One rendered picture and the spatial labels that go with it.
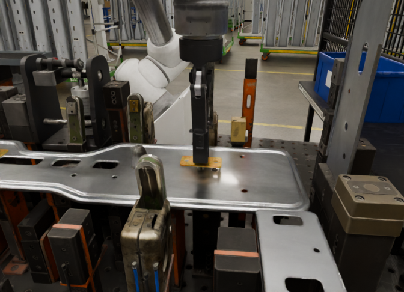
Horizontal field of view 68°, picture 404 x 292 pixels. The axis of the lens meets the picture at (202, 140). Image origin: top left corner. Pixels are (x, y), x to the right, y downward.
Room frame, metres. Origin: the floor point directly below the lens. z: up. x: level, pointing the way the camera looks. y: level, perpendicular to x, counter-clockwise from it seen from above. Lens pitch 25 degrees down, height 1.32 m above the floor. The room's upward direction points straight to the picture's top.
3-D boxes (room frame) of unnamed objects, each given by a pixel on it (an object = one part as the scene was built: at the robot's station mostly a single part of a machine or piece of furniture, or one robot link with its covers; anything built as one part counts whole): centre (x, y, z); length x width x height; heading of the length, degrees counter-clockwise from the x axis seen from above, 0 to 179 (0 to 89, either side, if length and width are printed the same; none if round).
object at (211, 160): (0.53, 0.00, 1.02); 0.08 x 0.04 x 0.01; 85
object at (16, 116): (0.77, 0.48, 0.89); 0.13 x 0.11 x 0.38; 175
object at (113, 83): (0.77, 0.22, 0.91); 0.07 x 0.05 x 0.42; 175
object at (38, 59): (0.77, 0.35, 0.94); 0.18 x 0.13 x 0.49; 85
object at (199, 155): (0.52, 0.00, 1.06); 0.03 x 0.01 x 0.07; 85
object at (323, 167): (0.50, -0.26, 0.85); 0.12 x 0.03 x 0.30; 175
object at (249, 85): (0.68, -0.11, 0.95); 0.03 x 0.01 x 0.50; 85
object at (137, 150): (0.54, 0.13, 1.02); 0.03 x 0.03 x 0.07
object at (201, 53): (0.53, 0.00, 1.21); 0.08 x 0.07 x 0.09; 175
